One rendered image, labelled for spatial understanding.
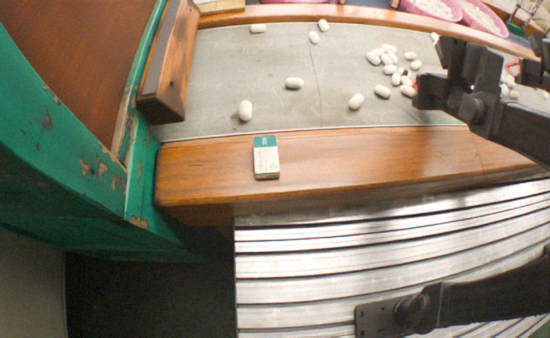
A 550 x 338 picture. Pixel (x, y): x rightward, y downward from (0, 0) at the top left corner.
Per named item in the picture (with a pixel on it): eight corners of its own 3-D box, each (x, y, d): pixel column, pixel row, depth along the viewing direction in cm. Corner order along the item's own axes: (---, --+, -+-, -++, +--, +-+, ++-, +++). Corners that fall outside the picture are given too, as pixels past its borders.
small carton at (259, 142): (280, 177, 40) (280, 172, 38) (255, 179, 40) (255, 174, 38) (276, 140, 42) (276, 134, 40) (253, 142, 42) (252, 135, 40)
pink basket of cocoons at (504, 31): (507, 58, 69) (518, 43, 60) (466, 46, 68) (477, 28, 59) (476, 15, 79) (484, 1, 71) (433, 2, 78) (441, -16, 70)
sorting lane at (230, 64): (594, 133, 54) (597, 131, 52) (165, 147, 46) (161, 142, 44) (571, 84, 66) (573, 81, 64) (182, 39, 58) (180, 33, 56)
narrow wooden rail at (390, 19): (565, 90, 72) (575, 79, 61) (188, 57, 64) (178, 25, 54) (561, 82, 74) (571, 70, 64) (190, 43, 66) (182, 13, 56)
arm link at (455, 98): (449, 72, 35) (477, 82, 29) (471, 82, 36) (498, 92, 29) (439, 112, 38) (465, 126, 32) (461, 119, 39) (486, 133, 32)
